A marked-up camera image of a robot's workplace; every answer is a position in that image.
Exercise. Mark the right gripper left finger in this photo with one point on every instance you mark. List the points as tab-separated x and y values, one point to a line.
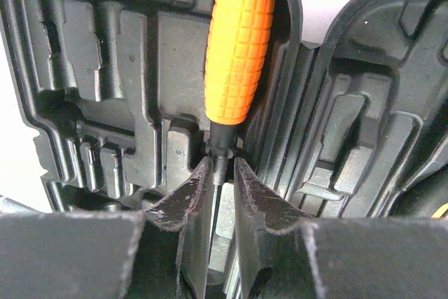
159	253

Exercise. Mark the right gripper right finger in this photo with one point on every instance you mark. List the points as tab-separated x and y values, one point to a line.
286	253

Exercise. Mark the orange handled needle-nose pliers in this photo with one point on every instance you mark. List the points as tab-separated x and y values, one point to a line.
441	212

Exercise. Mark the black plastic tool case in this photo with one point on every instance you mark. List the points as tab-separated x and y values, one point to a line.
202	149

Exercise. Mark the orange grip bit screwdriver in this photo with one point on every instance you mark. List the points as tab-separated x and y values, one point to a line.
237	44

